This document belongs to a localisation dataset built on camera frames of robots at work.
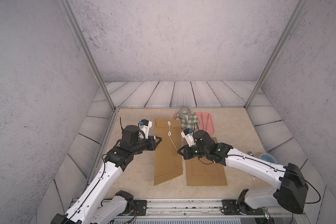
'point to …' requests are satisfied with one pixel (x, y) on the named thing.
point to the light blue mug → (268, 158)
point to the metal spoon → (250, 153)
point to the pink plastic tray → (206, 122)
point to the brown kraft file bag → (168, 163)
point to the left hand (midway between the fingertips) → (163, 139)
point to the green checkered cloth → (189, 123)
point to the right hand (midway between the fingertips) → (178, 152)
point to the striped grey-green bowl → (185, 113)
